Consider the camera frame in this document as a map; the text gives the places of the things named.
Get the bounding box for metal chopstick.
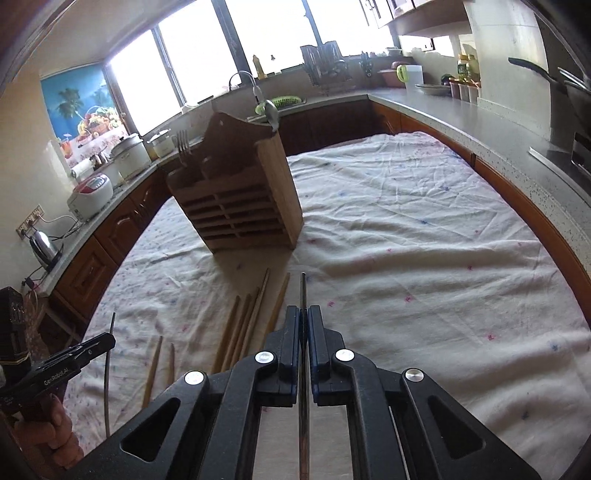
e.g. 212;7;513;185
103;311;116;440
297;273;310;480

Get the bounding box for wooden chopstick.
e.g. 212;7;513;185
166;343;175;387
221;287;259;371
141;336;163;409
266;273;290;334

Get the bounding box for kitchen faucet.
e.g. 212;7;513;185
228;70;266;105

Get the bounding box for person left hand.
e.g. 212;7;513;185
11;394;84;479

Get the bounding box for steel electric kettle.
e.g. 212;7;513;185
29;230;62;272

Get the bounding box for white floral tablecloth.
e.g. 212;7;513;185
65;133;590;479

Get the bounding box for wooden utensil holder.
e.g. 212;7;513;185
166;112;304;253

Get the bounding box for white red rice cooker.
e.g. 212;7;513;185
67;174;113;221

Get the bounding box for white slow cooker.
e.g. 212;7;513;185
110;133;151;180

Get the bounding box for metal fork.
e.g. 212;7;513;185
176;129;191;168

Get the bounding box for small white pot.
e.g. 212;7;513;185
147;129;175;159

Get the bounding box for tropical fruit poster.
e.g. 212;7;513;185
41;64;127;168

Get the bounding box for yellow detergent bottle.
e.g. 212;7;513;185
252;55;266;80

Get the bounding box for pink bowl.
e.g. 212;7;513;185
379;62;405;88

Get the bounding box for plate with food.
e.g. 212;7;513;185
415;84;451;97

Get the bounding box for dish drying rack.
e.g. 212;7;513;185
301;41;351;86

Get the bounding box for white green pitcher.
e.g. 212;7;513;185
396;64;424;89

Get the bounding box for spice jars set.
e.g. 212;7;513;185
450;79;481;104

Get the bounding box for gas stove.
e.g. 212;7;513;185
529;132;590;203

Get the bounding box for yellow oil bottle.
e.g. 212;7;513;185
457;54;481;83

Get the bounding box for upper wooden cabinets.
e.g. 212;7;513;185
359;0;472;37

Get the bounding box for wall power socket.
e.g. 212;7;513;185
16;205;44;238

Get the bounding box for black wok with handle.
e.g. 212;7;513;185
508;57;590;150

